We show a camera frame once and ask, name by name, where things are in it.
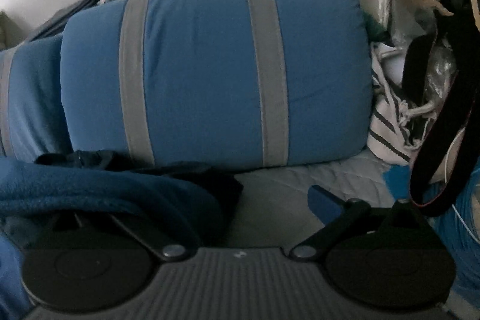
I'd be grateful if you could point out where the blue fleece jacket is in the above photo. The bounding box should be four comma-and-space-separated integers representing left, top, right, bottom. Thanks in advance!
0, 148, 245, 320

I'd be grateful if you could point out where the blue grey trimmed garment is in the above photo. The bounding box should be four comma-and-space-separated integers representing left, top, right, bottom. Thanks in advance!
381, 154, 480, 310

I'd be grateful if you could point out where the grey quilted bedspread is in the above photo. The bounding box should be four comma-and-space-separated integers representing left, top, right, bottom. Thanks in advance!
228, 149, 394, 249

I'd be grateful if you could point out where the grey white patterned cloth pile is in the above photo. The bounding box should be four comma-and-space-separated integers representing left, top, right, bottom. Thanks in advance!
366, 40, 459, 167

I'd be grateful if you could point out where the left blue striped pillow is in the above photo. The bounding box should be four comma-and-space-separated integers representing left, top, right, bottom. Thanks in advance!
1, 34, 72, 163

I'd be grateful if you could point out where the blue striped pillow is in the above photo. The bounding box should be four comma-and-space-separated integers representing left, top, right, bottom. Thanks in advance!
60, 0, 373, 170
1, 34, 72, 163

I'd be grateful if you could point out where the right blue striped pillow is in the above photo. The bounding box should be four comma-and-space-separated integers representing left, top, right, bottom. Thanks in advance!
60, 0, 373, 170

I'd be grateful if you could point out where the green knitted blanket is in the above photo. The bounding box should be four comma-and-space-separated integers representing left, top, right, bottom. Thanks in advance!
0, 10, 26, 50

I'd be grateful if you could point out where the black garment pile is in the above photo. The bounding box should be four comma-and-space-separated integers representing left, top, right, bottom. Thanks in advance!
409, 0, 479, 218

